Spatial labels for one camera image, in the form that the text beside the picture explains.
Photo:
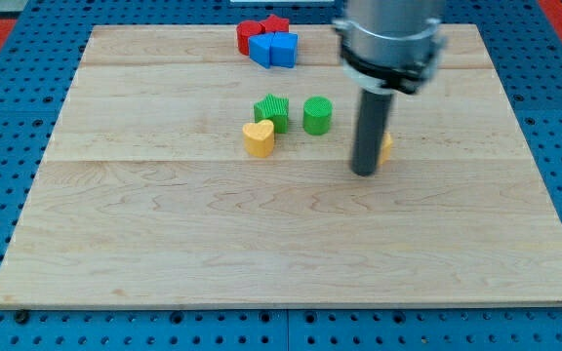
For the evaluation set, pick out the yellow hexagon block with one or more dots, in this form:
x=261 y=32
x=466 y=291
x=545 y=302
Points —
x=386 y=146

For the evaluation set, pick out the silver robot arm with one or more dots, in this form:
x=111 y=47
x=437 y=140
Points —
x=390 y=45

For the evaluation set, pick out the yellow heart block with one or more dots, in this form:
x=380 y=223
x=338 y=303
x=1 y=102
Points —
x=259 y=138

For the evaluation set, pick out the green star block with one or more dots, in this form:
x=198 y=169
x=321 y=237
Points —
x=275 y=109

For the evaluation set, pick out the green cylinder block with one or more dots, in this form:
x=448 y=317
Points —
x=317 y=115

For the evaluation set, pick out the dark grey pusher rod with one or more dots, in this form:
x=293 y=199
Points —
x=372 y=118

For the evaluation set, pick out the blue pentagon block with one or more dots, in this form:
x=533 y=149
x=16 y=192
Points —
x=283 y=49

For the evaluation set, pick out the blue cube block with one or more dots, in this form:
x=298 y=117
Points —
x=260 y=49

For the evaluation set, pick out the light wooden board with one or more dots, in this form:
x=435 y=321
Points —
x=146 y=198

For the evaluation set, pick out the red cylinder block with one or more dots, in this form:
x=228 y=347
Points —
x=244 y=31

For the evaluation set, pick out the red star block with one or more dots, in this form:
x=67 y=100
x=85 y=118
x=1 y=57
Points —
x=273 y=24

